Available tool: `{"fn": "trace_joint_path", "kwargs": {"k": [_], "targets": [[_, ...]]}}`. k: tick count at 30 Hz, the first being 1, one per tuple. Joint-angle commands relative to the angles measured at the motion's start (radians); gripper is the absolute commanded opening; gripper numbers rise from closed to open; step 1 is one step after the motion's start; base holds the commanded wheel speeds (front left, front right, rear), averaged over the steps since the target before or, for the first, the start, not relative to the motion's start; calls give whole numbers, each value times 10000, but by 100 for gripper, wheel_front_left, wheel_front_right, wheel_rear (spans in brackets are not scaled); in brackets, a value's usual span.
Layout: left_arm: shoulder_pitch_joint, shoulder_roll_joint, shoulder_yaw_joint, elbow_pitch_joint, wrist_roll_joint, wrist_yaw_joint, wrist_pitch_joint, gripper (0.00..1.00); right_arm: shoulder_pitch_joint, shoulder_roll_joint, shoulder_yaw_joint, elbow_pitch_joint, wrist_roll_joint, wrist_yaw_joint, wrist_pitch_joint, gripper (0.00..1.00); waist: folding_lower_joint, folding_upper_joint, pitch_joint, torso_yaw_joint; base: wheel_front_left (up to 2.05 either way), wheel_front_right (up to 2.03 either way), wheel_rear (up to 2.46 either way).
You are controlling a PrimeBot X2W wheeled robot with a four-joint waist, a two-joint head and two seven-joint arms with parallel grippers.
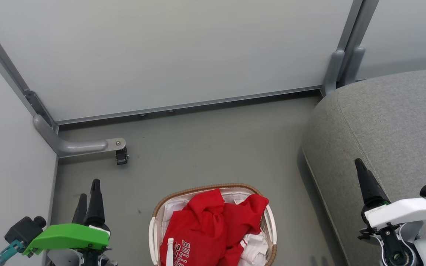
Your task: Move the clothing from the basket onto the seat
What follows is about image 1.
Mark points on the white wicker-rimmed laundry basket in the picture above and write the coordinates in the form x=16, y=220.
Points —
x=156, y=229

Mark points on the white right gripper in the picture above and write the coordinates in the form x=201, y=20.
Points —
x=401, y=212

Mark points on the black caster wheel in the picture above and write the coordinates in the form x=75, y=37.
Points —
x=121, y=158

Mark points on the grey partition corner post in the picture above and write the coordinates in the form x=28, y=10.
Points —
x=2, y=59

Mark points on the grey partition double post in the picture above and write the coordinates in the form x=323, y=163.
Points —
x=350, y=55

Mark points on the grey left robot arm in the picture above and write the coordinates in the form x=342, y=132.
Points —
x=63, y=258

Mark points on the red and white jersey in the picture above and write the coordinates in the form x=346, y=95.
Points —
x=205, y=229

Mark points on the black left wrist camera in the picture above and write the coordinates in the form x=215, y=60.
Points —
x=24, y=231

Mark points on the grey fabric sofa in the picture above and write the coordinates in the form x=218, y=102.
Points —
x=401, y=122

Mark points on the grey partition foot bracket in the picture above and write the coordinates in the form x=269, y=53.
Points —
x=72, y=146

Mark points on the grey partition base rail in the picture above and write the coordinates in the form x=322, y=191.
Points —
x=198, y=103

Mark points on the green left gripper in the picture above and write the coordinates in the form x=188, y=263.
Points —
x=68, y=236

